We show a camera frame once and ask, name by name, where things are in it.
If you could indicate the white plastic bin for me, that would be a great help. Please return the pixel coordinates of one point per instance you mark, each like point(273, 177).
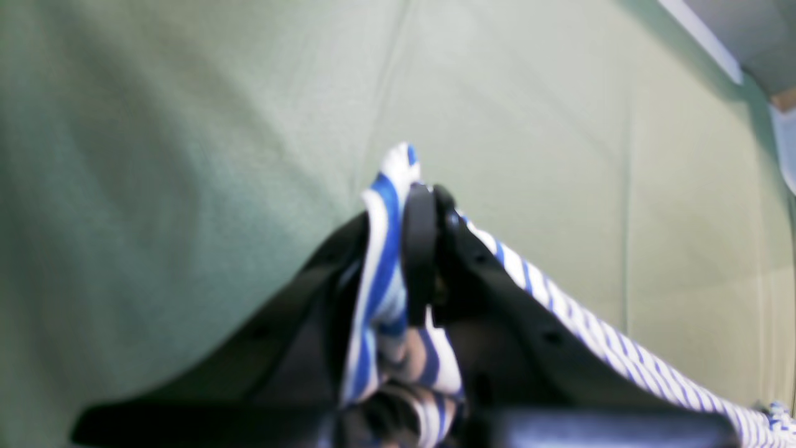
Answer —
point(754, 39)

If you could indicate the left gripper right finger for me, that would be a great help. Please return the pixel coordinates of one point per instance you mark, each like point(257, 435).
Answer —
point(528, 381)

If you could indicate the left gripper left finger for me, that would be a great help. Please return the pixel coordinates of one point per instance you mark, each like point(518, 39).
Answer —
point(275, 382)

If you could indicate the green table cloth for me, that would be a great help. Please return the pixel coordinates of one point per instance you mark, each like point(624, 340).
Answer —
point(168, 165)

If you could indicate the blue white striped t-shirt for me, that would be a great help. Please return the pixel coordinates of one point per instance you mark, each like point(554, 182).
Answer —
point(416, 367)

